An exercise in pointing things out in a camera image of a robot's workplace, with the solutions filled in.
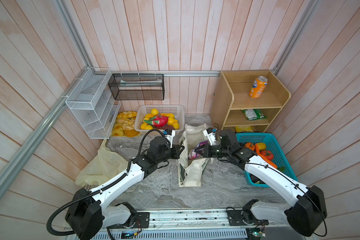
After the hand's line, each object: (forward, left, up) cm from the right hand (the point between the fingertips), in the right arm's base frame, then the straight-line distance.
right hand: (194, 150), depth 76 cm
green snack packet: (+28, -39, -1) cm, 48 cm away
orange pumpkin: (+14, -38, -16) cm, 44 cm away
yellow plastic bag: (-4, +50, -12) cm, 52 cm away
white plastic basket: (+37, +30, -13) cm, 49 cm away
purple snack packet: (-2, 0, 0) cm, 2 cm away
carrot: (+10, -42, -16) cm, 46 cm away
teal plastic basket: (+14, -52, -16) cm, 56 cm away
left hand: (0, +5, 0) cm, 5 cm away
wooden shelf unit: (+31, -33, +7) cm, 45 cm away
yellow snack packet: (+30, -39, -18) cm, 52 cm away
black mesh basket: (+49, +39, +5) cm, 62 cm away
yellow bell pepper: (+15, -47, -18) cm, 52 cm away
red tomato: (+8, -47, -16) cm, 50 cm away
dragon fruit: (+31, +24, -11) cm, 41 cm away
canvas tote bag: (-11, +2, -1) cm, 11 cm away
